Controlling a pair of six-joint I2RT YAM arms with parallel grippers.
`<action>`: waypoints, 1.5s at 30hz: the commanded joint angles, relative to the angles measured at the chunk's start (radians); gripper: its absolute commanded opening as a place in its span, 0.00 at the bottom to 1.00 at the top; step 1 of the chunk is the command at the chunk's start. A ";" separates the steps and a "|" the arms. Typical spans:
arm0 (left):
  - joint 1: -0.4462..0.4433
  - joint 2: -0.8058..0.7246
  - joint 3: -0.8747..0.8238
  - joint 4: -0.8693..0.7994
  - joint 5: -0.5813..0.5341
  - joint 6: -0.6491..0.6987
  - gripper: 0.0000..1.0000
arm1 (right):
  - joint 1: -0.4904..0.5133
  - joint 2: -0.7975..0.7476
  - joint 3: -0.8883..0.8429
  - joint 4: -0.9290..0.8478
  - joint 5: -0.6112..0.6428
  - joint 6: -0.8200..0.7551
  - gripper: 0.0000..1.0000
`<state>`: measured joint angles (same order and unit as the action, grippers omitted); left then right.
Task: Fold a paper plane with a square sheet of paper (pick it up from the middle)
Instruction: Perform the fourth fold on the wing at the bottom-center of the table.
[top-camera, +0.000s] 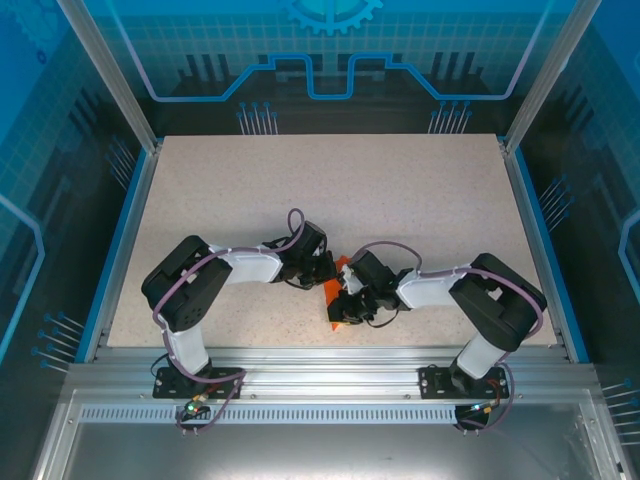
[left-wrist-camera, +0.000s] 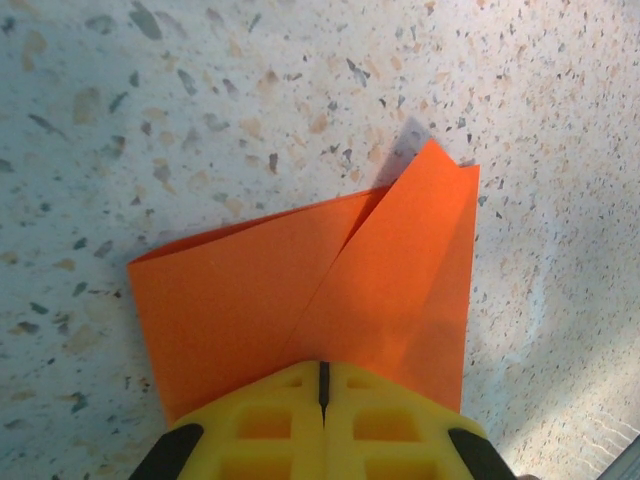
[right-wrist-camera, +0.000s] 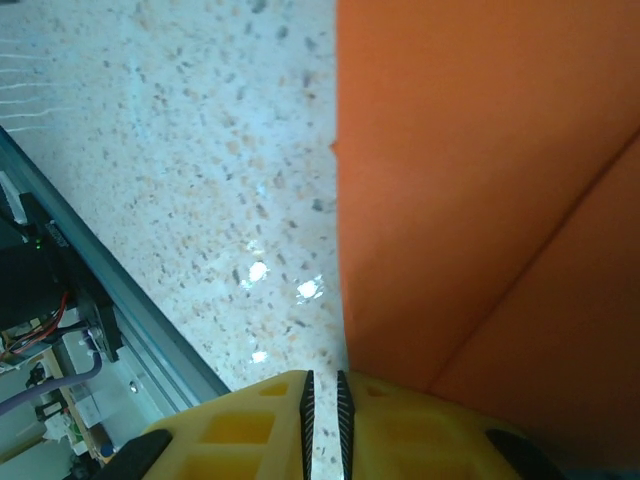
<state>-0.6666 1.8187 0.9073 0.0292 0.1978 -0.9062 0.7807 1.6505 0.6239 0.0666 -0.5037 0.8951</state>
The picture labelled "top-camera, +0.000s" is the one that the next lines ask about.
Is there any orange paper sheet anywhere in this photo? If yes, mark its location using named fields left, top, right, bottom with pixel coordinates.
left=322, top=253, right=362, bottom=332

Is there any steel tray panel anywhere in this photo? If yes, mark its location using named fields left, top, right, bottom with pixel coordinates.
left=29, top=389, right=629, bottom=480

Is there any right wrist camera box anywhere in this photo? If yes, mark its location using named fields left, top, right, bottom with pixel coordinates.
left=338, top=264, right=362, bottom=297

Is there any aluminium mounting rail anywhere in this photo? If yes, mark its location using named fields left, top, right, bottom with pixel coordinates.
left=67, top=346, right=601, bottom=401

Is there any slotted metal cable duct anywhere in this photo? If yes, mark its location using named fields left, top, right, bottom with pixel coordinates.
left=79, top=405, right=571, bottom=426

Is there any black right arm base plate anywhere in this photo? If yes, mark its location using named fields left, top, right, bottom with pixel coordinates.
left=418, top=364, right=511, bottom=401

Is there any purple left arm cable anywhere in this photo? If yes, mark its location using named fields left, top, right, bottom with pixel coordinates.
left=152, top=207, right=307, bottom=436

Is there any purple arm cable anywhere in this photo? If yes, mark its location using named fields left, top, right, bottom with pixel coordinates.
left=152, top=207, right=307, bottom=436
left=352, top=240, right=547, bottom=434

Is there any green-lit cable connector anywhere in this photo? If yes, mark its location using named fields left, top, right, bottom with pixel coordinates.
left=180, top=393, right=210, bottom=420
left=464, top=399, right=502, bottom=417

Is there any blue-edged aluminium side rail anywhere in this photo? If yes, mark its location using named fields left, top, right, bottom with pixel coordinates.
left=499, top=139, right=591, bottom=364
left=74, top=142, right=164, bottom=364

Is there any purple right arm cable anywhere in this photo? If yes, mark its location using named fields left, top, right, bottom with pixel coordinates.
left=352, top=240, right=547, bottom=434

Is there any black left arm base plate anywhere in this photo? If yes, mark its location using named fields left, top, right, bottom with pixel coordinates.
left=152, top=366, right=245, bottom=400

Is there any aluminium frame post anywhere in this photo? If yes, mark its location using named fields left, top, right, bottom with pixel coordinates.
left=53, top=0, right=165, bottom=155
left=501, top=0, right=604, bottom=156

